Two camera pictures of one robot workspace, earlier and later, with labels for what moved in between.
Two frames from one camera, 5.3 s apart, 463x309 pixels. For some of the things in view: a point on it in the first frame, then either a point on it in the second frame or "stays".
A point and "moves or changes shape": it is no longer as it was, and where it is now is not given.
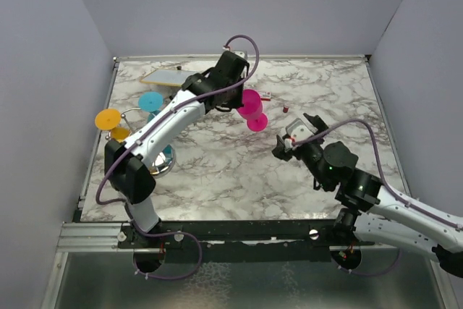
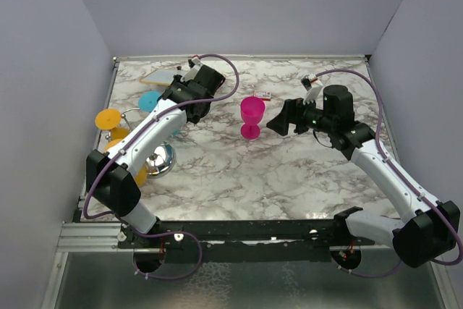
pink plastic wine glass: (252, 111) moves or changes shape
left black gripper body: (234, 99) -> (205, 111)
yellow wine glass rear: (110, 119) stays
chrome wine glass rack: (164, 162) stays
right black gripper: (280, 152) -> (292, 112)
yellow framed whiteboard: (167, 77) stays
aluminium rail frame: (117, 237) stays
